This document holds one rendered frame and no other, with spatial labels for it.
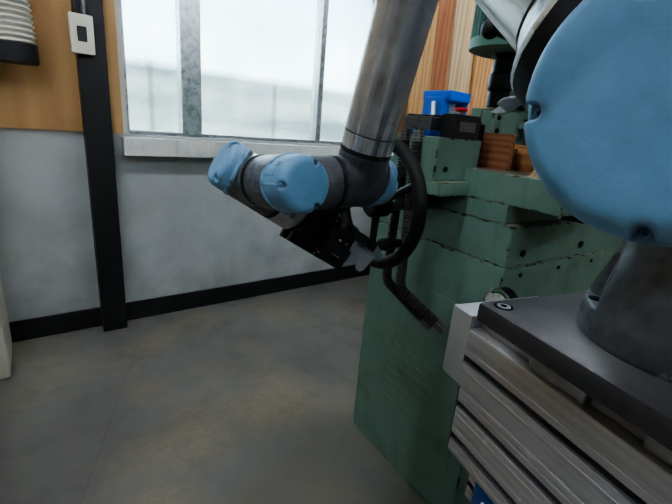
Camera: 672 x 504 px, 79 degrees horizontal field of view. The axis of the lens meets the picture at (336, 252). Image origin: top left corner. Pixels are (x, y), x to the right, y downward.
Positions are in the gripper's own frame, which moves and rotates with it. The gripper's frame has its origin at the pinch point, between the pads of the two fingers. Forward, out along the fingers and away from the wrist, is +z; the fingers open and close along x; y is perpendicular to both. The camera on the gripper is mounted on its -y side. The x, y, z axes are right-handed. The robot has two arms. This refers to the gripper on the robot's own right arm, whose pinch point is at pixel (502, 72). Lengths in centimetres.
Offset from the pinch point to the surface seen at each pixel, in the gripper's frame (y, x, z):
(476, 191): -0.9, 23.8, 0.5
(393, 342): -3, 70, 19
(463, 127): 2.7, 11.0, 4.5
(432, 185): 8.6, 23.6, 4.4
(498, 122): -13.9, 8.1, 8.7
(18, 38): 84, 0, 122
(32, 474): 84, 114, 56
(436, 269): -2.0, 44.4, 7.9
